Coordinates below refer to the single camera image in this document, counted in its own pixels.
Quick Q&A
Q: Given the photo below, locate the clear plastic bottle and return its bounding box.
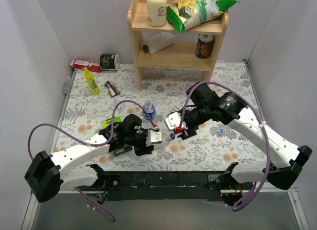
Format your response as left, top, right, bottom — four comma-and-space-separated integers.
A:
154, 132, 173, 151

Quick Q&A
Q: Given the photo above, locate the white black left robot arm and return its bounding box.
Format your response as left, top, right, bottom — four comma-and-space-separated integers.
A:
24, 114, 160, 203

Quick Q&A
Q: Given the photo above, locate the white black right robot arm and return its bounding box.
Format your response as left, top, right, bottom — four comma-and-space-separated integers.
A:
175, 82, 312, 190

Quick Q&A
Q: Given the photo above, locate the small blue-label water bottle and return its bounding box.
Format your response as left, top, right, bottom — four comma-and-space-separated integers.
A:
143, 100, 157, 122

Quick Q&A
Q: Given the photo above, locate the yellow squeeze bottle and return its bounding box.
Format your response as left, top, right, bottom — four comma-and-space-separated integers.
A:
84, 67, 101, 95

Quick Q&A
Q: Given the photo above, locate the lying white bottle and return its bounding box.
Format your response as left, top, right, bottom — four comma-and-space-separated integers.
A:
142, 32, 176, 54

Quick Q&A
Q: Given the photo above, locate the cream lotion bottle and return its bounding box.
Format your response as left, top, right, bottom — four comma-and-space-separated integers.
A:
147, 0, 167, 27

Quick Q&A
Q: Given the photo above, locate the black green razor box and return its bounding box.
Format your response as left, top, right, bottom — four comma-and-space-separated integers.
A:
102, 116, 133, 157

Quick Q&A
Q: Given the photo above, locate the brown chocolate bar wrapper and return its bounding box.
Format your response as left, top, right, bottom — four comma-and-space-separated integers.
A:
105, 81, 121, 97

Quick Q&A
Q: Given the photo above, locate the floral table cloth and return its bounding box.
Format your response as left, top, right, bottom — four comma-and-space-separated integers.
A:
60, 64, 266, 171

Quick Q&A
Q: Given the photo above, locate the wooden two-tier shelf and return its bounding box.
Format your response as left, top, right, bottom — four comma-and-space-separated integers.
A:
127, 0, 229, 89

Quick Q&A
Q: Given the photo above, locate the dark tin can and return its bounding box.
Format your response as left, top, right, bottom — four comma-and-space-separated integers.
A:
195, 34, 214, 59

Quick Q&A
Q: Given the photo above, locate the black white paper cup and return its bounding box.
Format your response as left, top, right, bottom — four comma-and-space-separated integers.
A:
99, 53, 120, 71

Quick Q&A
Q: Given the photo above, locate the red white toothpaste box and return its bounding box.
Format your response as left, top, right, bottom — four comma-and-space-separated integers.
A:
70, 59, 102, 73

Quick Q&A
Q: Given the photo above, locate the green chips bag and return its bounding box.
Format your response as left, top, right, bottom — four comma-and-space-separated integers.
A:
166, 0, 238, 33

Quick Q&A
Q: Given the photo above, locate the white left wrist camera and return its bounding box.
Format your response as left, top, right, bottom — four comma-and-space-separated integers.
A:
147, 130, 162, 145

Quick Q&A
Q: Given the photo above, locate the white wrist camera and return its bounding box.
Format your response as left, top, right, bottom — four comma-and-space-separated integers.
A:
164, 112, 184, 132
147, 130, 162, 145

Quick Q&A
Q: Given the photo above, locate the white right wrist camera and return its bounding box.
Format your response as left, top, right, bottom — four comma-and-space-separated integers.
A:
164, 112, 184, 132

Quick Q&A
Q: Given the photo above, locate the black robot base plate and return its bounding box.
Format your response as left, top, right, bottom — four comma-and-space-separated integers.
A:
79, 170, 258, 208

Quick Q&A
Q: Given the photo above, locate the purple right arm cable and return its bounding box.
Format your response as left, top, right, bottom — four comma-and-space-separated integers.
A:
179, 81, 270, 213

